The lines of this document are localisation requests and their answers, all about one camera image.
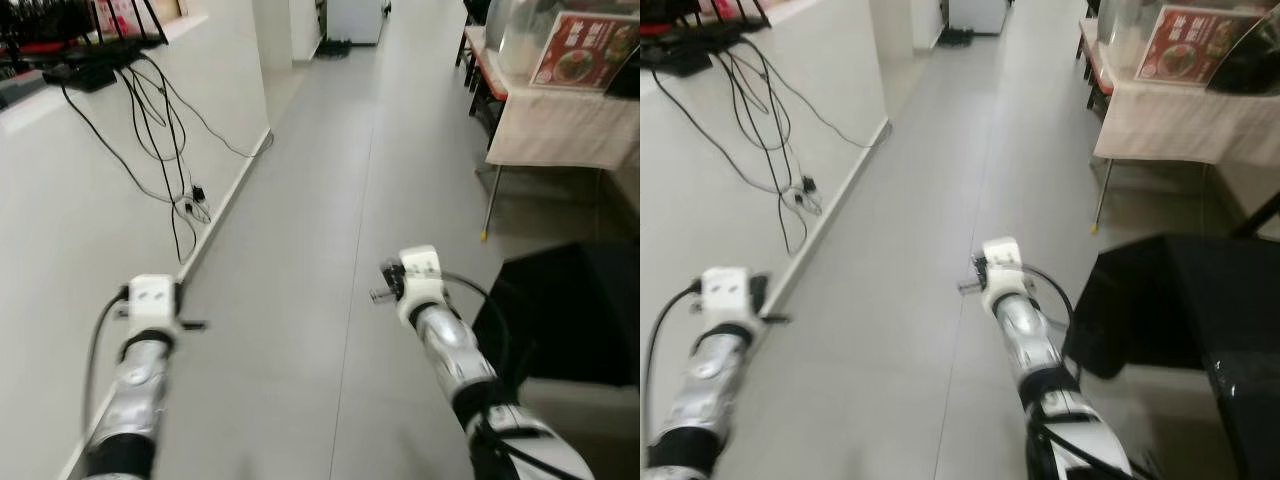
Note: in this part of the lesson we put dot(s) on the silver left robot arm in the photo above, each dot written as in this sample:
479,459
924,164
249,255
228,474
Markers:
135,395
705,390

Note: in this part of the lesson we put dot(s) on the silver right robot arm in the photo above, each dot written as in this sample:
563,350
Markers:
1025,340
455,355

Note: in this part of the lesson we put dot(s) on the small black power adapter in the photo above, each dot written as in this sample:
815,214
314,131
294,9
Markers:
808,185
198,192

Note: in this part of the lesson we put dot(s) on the metal side table leg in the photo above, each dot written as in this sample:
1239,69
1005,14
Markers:
492,200
1103,195

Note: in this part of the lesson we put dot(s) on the black tablecloth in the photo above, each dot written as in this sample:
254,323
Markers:
1180,300
570,310

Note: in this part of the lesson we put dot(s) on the dark chair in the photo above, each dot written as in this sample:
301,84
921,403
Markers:
1090,60
485,105

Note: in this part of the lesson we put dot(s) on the small black floor object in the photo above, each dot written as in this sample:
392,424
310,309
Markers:
335,48
955,38

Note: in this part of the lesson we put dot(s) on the black router box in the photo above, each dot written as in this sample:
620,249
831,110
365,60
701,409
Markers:
680,62
85,72

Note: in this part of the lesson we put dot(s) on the white appliance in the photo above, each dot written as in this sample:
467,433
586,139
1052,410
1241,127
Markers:
355,20
975,12

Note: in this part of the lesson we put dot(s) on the clear plastic container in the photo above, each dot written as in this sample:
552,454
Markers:
1115,25
520,40

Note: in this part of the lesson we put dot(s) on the pink printed box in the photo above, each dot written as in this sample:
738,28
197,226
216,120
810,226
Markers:
730,8
125,15

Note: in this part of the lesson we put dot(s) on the black stool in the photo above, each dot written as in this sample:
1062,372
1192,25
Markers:
1258,215

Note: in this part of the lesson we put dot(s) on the red food poster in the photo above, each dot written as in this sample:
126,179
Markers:
1190,45
585,55

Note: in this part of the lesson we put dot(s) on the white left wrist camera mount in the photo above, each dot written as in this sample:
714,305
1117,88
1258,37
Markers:
727,293
153,298

